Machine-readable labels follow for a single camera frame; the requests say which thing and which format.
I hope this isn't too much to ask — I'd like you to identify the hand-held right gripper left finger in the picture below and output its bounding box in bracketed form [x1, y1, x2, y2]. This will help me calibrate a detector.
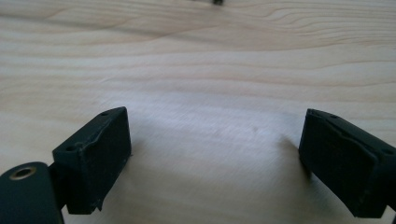
[51, 105, 133, 216]

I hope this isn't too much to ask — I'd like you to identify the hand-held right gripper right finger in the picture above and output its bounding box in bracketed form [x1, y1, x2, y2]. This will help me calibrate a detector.
[298, 107, 396, 218]

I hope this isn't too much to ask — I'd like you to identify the black wire basket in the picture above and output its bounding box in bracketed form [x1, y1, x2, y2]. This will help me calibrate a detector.
[190, 0, 225, 7]

